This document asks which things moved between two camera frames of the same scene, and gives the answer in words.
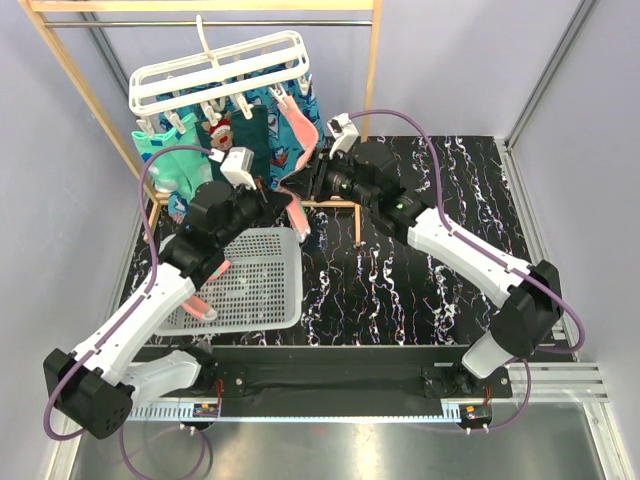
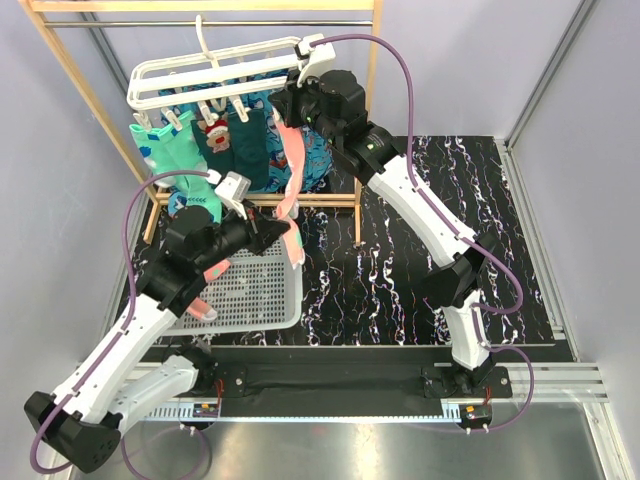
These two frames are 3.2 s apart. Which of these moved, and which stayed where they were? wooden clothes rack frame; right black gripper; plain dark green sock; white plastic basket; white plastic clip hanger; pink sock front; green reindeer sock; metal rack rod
Moved: white plastic clip hanger; pink sock front; right black gripper
Stayed: white plastic basket; green reindeer sock; metal rack rod; plain dark green sock; wooden clothes rack frame
